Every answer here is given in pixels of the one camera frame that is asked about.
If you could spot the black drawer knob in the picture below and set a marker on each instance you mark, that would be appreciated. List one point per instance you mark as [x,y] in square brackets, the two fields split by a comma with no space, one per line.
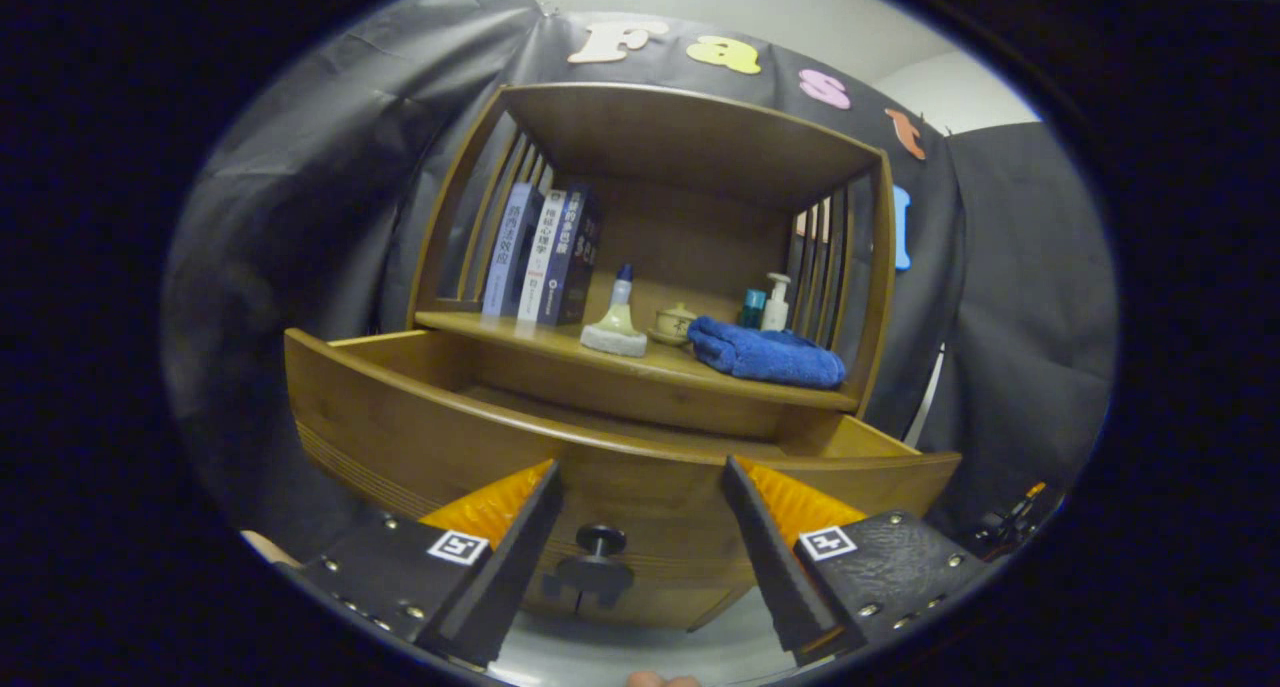
[598,557]

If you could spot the beige lidded tea cup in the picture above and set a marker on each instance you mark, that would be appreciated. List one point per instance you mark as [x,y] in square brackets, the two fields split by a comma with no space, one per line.
[675,324]

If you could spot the wooden countertop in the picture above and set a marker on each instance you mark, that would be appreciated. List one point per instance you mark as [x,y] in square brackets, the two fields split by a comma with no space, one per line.
[540,335]

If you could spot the wooden drawer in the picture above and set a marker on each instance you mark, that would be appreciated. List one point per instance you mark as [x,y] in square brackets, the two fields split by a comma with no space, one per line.
[400,437]

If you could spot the light blue book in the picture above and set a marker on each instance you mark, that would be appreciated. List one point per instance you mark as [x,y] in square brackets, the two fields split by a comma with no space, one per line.
[510,257]

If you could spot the white pump bottle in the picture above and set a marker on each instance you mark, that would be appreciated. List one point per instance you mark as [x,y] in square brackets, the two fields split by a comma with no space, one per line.
[775,307]

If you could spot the black device with orange parts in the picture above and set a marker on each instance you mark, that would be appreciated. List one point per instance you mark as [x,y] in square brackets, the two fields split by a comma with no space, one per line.
[1005,522]

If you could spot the teal bottle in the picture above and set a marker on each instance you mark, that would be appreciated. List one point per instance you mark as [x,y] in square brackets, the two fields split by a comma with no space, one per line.
[752,309]

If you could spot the wooden cabinet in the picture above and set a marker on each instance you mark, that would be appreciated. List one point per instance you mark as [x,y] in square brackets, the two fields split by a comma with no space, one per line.
[700,147]

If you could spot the dark blue book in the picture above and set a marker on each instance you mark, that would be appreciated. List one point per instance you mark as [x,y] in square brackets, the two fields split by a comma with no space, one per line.
[572,257]

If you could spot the white spine book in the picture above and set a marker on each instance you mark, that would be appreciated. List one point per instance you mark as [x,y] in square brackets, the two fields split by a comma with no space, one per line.
[540,257]

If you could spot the folded blue towel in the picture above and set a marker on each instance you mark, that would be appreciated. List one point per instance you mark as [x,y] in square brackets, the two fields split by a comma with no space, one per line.
[765,355]

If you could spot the white bottle with blue cap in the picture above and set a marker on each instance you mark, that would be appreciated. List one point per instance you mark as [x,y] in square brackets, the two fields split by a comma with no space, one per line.
[623,285]

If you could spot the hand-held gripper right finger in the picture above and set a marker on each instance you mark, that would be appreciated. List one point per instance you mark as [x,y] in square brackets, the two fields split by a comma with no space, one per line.
[775,557]

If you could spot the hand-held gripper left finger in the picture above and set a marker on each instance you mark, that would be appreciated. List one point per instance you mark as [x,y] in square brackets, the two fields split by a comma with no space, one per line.
[500,577]

